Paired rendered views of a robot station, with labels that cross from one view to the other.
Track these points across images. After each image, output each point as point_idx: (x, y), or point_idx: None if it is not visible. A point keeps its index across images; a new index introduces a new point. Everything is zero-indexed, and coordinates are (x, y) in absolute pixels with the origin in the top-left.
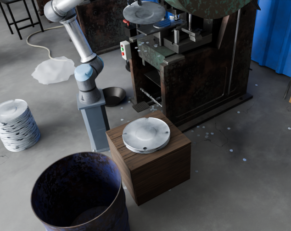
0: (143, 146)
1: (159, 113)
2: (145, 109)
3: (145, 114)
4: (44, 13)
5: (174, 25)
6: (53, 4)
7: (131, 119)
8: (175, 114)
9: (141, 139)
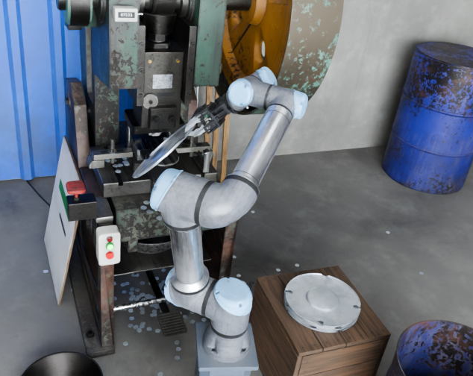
0: (352, 307)
1: (268, 280)
2: (133, 339)
3: (149, 342)
4: (230, 214)
5: (175, 149)
6: (254, 183)
7: (154, 367)
8: None
9: (337, 306)
